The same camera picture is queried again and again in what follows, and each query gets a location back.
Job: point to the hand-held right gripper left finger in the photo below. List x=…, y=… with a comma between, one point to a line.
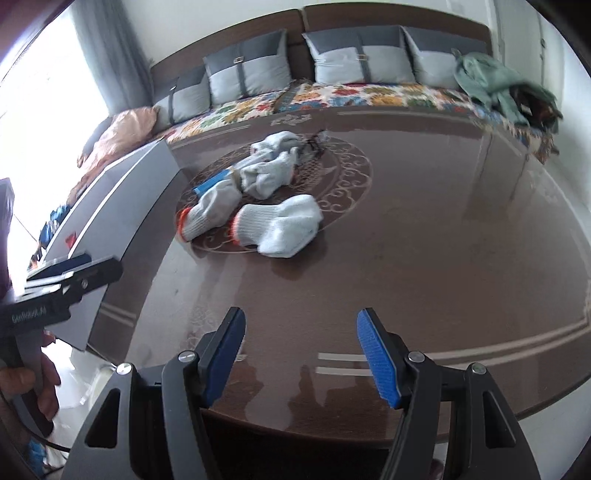
x=226, y=350

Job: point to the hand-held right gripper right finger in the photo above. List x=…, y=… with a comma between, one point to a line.
x=375, y=355

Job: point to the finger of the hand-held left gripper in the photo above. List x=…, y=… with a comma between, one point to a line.
x=69, y=264
x=92, y=276

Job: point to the white glove orange cuff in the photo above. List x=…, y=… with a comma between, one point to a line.
x=210, y=210
x=286, y=226

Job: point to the black eyeglasses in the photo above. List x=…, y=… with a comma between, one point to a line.
x=316, y=141

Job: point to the person's left hand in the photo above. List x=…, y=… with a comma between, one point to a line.
x=48, y=383

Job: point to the blue cloth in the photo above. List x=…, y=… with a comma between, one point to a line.
x=53, y=226

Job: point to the pink cushion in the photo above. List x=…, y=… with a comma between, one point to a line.
x=120, y=138

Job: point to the grey two-tone cushion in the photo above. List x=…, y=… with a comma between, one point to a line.
x=184, y=99
x=249, y=69
x=360, y=55
x=431, y=57

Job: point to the grey curtain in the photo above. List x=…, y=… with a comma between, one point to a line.
x=111, y=50

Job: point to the floral sofa blanket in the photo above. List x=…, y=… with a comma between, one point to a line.
x=378, y=94

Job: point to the dark brown cloth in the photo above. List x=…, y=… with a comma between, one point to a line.
x=538, y=108

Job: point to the green garment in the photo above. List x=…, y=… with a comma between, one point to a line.
x=485, y=78

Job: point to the brown wooden sofa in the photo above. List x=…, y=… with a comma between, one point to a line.
x=323, y=16

